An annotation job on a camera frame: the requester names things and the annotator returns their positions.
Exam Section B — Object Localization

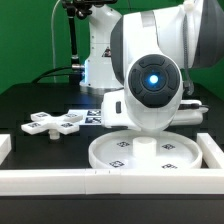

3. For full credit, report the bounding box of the white fence bar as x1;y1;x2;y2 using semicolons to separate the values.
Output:
0;169;224;196
197;133;224;170
0;134;12;165

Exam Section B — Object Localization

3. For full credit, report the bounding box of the white left fence bar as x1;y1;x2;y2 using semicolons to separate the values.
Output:
0;134;12;165

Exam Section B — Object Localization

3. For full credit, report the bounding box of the grey thin cable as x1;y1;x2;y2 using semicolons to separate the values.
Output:
50;0;63;83

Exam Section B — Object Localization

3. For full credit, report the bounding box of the white marker sheet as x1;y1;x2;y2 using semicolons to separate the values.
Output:
69;109;101;126

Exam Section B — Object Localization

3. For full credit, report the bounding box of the white round table top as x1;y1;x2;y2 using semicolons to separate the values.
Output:
88;130;202;170

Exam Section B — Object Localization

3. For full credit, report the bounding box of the white right fence bar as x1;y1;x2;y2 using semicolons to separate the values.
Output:
197;133;224;170

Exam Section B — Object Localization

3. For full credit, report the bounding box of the white front fence bar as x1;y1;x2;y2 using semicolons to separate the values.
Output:
0;169;224;196

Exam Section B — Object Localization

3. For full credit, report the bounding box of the black cable bundle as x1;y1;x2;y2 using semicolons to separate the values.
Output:
31;63;86;84

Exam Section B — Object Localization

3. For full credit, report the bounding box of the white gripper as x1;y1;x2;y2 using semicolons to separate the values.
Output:
100;90;210;131

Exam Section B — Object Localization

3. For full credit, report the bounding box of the white cross-shaped table base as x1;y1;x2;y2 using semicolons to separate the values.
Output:
21;112;83;140

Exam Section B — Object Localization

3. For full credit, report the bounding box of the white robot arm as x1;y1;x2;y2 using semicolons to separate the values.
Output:
81;0;224;133

